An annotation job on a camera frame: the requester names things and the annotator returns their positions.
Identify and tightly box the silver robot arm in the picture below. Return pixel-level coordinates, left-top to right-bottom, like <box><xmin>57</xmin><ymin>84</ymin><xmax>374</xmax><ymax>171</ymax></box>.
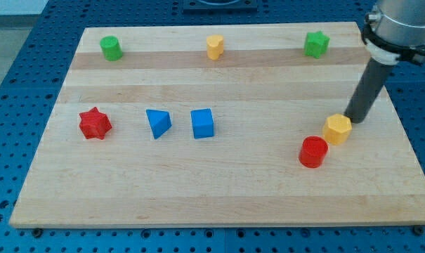
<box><xmin>362</xmin><ymin>0</ymin><xmax>425</xmax><ymax>65</ymax></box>

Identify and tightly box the blue cube block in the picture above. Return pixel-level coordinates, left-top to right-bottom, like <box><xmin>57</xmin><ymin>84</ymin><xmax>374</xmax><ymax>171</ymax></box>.
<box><xmin>190</xmin><ymin>108</ymin><xmax>215</xmax><ymax>139</ymax></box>

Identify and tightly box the light wooden board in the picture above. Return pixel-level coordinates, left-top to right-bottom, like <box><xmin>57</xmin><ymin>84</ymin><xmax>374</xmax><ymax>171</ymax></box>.
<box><xmin>10</xmin><ymin>22</ymin><xmax>425</xmax><ymax>228</ymax></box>

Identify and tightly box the blue triangular prism block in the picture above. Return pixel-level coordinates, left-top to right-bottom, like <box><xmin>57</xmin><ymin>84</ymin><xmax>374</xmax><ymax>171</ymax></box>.
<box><xmin>145</xmin><ymin>109</ymin><xmax>172</xmax><ymax>139</ymax></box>

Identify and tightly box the yellow heart block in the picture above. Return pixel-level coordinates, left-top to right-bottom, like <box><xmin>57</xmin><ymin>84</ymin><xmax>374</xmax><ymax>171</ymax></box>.
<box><xmin>206</xmin><ymin>34</ymin><xmax>224</xmax><ymax>60</ymax></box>

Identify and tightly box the red cylinder block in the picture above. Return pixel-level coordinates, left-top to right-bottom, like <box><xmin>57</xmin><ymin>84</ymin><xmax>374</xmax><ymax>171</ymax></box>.
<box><xmin>299</xmin><ymin>136</ymin><xmax>329</xmax><ymax>169</ymax></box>

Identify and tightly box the red star block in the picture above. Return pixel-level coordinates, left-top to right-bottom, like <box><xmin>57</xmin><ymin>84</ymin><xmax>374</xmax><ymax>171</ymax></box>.
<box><xmin>79</xmin><ymin>107</ymin><xmax>112</xmax><ymax>140</ymax></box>

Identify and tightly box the yellow hexagon block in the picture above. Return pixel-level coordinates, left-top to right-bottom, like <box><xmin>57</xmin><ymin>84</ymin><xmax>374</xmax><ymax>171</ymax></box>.
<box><xmin>322</xmin><ymin>114</ymin><xmax>352</xmax><ymax>145</ymax></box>

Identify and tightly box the green cylinder block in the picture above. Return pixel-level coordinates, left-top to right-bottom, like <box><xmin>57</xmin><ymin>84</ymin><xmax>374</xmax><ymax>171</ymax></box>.
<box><xmin>100</xmin><ymin>36</ymin><xmax>123</xmax><ymax>61</ymax></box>

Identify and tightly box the green star block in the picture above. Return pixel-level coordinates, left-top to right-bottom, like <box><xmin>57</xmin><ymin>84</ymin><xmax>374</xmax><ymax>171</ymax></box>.
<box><xmin>303</xmin><ymin>31</ymin><xmax>330</xmax><ymax>59</ymax></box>

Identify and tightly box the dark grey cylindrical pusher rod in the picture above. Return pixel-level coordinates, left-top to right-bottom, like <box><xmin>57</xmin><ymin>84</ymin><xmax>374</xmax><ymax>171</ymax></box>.
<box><xmin>344</xmin><ymin>58</ymin><xmax>394</xmax><ymax>124</ymax></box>

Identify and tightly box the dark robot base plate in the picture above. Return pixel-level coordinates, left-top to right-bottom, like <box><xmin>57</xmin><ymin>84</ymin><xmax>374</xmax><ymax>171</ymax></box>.
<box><xmin>181</xmin><ymin>0</ymin><xmax>259</xmax><ymax>13</ymax></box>

